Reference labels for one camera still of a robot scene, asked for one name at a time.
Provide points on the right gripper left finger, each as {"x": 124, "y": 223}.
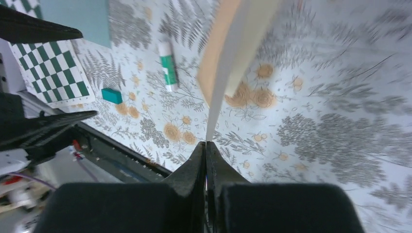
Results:
{"x": 173, "y": 205}

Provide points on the green white checkerboard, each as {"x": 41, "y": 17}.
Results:
{"x": 53, "y": 73}

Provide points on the small teal block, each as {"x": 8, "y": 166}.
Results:
{"x": 111, "y": 95}

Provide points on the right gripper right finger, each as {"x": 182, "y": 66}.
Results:
{"x": 238, "y": 206}

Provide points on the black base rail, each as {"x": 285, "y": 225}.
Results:
{"x": 83, "y": 154}

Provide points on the floral table mat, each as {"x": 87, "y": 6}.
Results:
{"x": 328, "y": 97}

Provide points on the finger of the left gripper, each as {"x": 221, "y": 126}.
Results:
{"x": 27, "y": 133}
{"x": 17, "y": 27}

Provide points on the green white glue stick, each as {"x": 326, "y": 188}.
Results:
{"x": 168, "y": 66}

